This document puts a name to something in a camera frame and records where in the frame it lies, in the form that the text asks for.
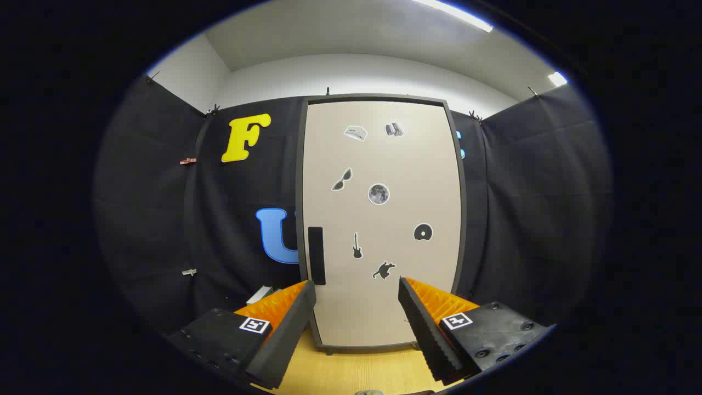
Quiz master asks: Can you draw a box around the black door handle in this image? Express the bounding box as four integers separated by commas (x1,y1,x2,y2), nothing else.
308,227,326,286

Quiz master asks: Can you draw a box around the grey cabinet body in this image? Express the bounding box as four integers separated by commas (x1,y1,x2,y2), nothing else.
295,94,468,355

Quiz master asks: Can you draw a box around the green book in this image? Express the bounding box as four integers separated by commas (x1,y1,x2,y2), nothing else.
246,285,274,306

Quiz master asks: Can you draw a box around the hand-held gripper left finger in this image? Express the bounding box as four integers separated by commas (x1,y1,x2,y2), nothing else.
165,280,318,391

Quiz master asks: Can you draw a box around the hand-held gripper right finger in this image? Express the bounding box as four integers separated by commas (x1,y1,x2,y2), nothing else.
398,276,556,385

